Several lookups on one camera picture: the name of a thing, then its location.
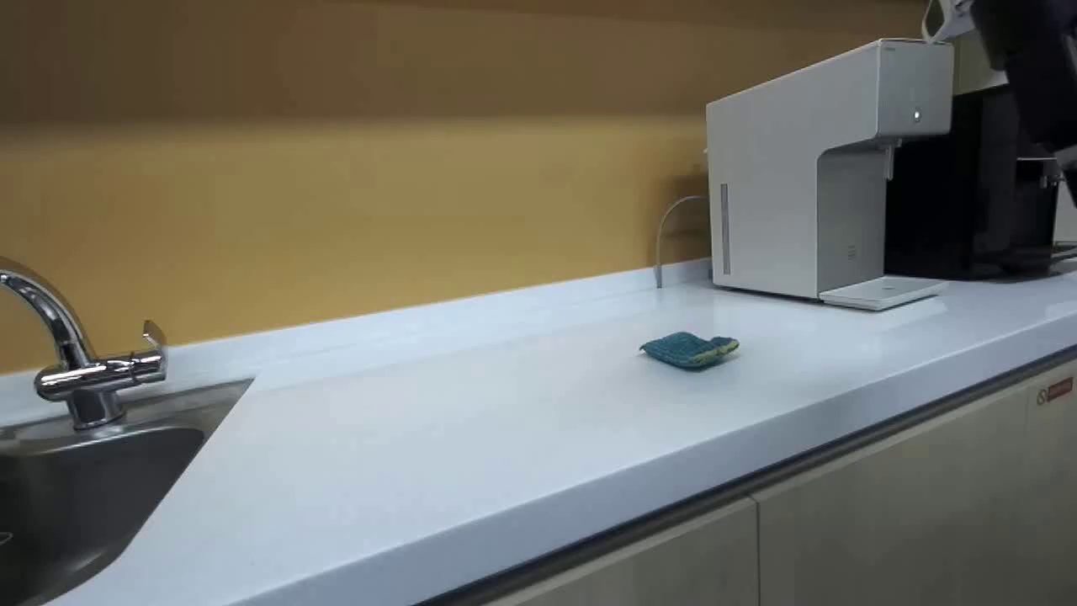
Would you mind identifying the small teal dish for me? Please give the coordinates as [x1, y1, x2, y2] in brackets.
[639, 328, 743, 374]

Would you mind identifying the wide beige cabinet door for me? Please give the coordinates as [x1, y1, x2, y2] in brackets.
[754, 356, 1077, 606]

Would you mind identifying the narrow beige cabinet door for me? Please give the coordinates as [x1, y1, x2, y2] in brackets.
[480, 499, 763, 606]

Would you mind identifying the chrome kitchen faucet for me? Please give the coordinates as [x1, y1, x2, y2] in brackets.
[0, 255, 171, 433]

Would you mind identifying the small red cabinet label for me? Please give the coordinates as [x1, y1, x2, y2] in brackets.
[1037, 374, 1077, 407]

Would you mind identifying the thin white tube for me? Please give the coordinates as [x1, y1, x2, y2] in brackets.
[654, 191, 714, 293]

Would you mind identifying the stainless steel sink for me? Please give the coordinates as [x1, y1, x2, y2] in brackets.
[0, 377, 255, 606]

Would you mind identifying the white water dispenser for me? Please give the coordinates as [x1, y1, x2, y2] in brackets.
[702, 36, 959, 316]

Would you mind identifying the black coffee machine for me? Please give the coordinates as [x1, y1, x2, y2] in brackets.
[883, 83, 1077, 282]

